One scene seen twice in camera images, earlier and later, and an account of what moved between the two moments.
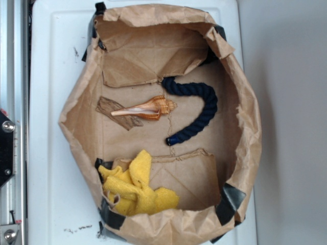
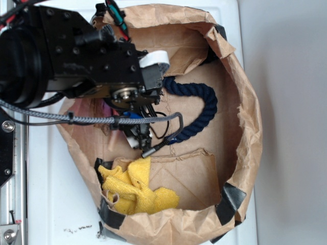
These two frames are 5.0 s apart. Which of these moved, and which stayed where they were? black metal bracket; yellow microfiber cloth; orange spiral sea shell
Moved: orange spiral sea shell
Stayed: yellow microfiber cloth; black metal bracket
